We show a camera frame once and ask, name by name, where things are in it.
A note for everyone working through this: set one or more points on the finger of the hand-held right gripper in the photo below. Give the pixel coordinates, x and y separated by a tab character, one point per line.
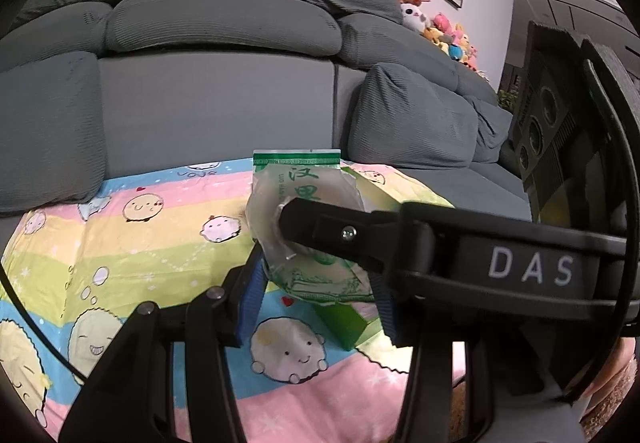
345	233

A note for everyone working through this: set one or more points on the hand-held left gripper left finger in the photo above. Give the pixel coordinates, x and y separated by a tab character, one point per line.
252	293

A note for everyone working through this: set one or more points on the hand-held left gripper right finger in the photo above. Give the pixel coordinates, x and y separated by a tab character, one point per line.
385	310

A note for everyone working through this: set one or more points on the green cardboard box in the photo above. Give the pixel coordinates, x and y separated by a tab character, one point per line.
350	323

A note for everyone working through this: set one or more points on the clear packet with green print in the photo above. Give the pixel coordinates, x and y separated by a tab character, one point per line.
300	188

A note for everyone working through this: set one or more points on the cartoon printed blanket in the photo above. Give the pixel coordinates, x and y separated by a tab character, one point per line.
150	233

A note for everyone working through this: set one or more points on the grey throw cushion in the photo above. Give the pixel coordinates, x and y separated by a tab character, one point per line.
50	133
487	133
410	118

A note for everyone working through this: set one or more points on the green houseplant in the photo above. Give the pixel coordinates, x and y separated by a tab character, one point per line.
504	100

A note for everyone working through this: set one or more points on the grey sofa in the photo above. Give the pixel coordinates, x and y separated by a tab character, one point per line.
215	108

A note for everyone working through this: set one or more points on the pile of colourful plush toys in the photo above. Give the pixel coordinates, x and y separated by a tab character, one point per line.
445	33

